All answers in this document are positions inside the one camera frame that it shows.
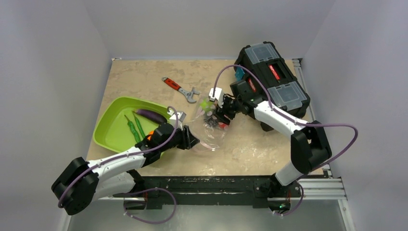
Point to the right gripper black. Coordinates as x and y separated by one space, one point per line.
223 109

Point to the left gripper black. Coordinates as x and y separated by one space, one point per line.
188 140

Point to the clear zip top bag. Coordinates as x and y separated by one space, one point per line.
211 139

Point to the orange fake tangerine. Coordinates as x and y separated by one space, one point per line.
149 135

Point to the purple fake eggplant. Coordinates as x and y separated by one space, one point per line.
151 115

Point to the green fake chili pepper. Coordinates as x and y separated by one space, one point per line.
139 126

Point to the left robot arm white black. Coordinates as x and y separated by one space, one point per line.
83 182

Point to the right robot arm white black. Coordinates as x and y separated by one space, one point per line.
309 144

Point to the dark fake grape bunch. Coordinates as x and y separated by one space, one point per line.
211 121

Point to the black plastic toolbox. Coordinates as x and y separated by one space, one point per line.
261 70

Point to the green plastic tray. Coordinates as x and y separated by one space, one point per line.
112 131

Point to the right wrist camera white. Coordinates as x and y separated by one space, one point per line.
216 95

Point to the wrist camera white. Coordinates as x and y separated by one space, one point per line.
176 118
216 95

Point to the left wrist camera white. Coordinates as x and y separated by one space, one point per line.
176 118

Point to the red handled adjustable wrench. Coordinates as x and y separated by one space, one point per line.
187 94

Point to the black mounting base rail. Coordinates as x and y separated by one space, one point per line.
254 191

